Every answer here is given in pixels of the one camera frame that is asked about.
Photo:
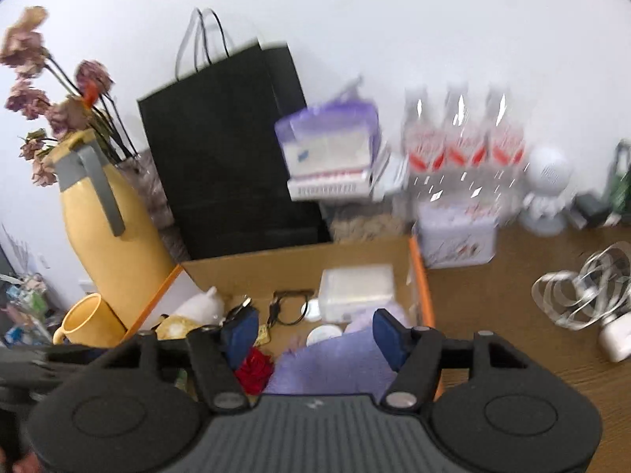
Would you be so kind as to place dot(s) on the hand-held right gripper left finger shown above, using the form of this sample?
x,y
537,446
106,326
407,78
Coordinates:
x,y
239,337

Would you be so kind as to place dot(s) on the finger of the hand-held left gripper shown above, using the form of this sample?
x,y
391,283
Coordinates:
x,y
49,362

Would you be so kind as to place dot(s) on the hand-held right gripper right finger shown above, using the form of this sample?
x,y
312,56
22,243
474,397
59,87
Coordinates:
x,y
389,340

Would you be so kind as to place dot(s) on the white face mask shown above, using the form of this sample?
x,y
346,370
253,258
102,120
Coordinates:
x,y
202,308

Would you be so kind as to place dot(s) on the purple fluffy headband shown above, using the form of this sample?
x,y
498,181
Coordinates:
x,y
335,364

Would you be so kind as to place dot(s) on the white bottle cap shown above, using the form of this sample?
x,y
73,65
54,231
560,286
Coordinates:
x,y
323,335

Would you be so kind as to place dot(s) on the red cardboard box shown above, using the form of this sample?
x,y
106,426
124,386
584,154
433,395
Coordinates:
x,y
305,271

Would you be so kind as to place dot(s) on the small black clip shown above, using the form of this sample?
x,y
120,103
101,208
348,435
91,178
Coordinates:
x,y
237,313

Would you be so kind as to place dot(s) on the red fabric rose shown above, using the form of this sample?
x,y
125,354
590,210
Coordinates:
x,y
254,369

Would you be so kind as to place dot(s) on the yellow mug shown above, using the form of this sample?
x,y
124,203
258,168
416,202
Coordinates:
x,y
86,325

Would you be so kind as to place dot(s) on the clear plastic box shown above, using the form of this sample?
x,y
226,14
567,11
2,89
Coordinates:
x,y
355,293

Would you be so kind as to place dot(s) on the yellow patterned item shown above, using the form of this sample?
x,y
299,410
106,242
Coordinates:
x,y
177,327

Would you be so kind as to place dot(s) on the colourful desk clutter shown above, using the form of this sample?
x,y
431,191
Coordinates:
x,y
19,300

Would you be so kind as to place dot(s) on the brown fuzzy item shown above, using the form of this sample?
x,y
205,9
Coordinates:
x,y
367,226

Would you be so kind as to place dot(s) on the white tissue box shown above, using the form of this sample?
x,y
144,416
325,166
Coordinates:
x,y
456,239

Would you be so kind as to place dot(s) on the yellow thermos jug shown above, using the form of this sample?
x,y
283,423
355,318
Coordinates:
x,y
118,236

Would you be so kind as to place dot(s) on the white box with red print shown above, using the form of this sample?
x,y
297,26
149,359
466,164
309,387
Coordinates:
x,y
330,186

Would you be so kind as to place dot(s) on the black paper bag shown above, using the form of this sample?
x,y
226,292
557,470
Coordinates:
x,y
227,157

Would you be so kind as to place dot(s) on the clear water bottle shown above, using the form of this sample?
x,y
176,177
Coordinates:
x,y
463,130
503,128
421,133

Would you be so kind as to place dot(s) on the purple plastic bag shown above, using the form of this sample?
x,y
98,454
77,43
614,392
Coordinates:
x,y
330,133

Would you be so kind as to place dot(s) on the white robot toy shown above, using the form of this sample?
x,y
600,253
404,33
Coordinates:
x,y
544,187

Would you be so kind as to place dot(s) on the white charger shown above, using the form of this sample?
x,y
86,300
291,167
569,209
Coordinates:
x,y
616,337

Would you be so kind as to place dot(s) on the black power adapter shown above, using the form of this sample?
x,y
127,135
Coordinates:
x,y
589,209

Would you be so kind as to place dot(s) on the dried pink flowers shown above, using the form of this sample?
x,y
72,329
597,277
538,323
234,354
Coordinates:
x,y
49,93

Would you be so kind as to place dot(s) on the green and black gadget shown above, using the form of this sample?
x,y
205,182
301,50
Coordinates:
x,y
618,182

